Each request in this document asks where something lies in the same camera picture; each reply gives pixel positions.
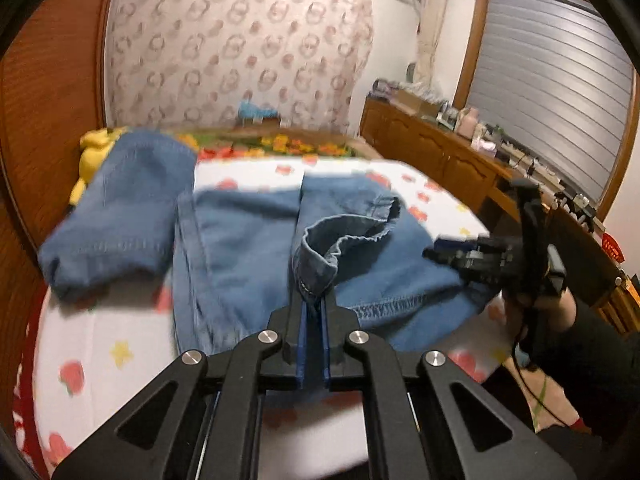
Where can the person's right forearm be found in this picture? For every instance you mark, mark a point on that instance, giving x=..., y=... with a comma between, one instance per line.
x=600, y=360

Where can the cardboard box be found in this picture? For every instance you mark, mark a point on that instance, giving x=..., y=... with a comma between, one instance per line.
x=415, y=102

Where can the grey window blind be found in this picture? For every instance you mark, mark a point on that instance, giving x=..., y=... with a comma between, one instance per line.
x=550, y=85

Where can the blue topped small box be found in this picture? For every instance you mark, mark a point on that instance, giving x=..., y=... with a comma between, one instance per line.
x=252, y=110

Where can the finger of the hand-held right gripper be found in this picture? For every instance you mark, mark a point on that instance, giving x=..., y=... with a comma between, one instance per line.
x=450, y=259
x=447, y=245

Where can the blue denim pants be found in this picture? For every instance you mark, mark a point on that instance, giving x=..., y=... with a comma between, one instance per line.
x=240, y=240

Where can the floral blanket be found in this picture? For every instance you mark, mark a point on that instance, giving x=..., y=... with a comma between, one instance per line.
x=280, y=145

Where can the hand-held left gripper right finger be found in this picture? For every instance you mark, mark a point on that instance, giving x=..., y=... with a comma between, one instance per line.
x=326, y=340

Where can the red basket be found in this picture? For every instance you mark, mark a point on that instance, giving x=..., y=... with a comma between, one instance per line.
x=612, y=247

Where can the pile of assorted small items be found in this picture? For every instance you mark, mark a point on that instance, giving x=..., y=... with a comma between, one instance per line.
x=550, y=185

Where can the white curtain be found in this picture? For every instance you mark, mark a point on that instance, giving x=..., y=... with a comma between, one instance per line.
x=431, y=35

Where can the yellow plush toy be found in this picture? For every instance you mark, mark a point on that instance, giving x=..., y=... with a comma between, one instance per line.
x=90, y=160

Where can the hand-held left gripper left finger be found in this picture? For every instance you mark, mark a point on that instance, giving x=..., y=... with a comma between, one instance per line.
x=300, y=340

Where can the wooden cabinet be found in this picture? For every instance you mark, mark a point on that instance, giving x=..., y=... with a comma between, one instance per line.
x=440, y=155

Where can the pink container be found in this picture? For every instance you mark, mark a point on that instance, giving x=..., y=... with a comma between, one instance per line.
x=468, y=122

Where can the pink patterned wall cloth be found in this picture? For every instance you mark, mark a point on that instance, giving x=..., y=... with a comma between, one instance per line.
x=225, y=50

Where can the white strawberry print sheet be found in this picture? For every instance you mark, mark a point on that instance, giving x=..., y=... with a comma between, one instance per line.
x=100, y=330

